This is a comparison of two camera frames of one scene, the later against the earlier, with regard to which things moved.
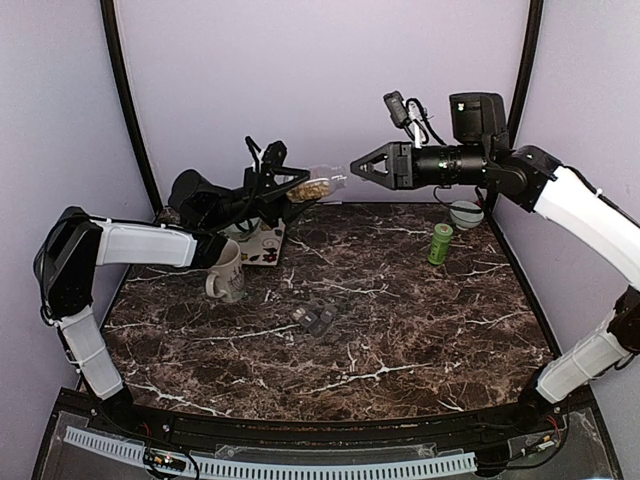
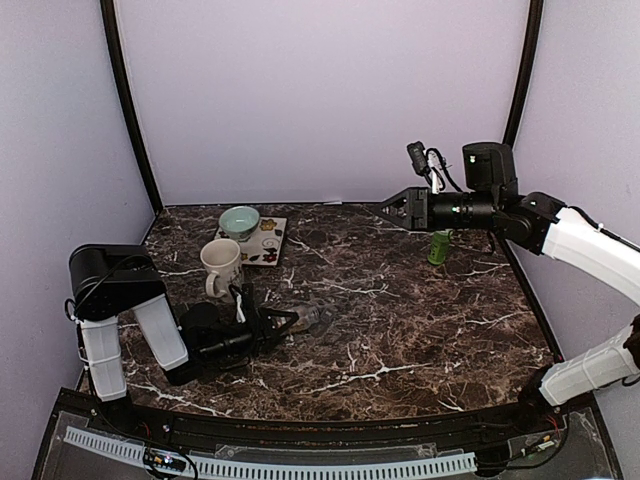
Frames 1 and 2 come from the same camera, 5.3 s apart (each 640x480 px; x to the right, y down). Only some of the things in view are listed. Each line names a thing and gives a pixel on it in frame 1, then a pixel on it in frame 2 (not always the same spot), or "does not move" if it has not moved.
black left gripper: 261,189 -> 263,332
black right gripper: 401,165 -> 418,205
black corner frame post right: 532,37 does not move
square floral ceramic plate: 264,247 does not move
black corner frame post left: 109,17 does not move
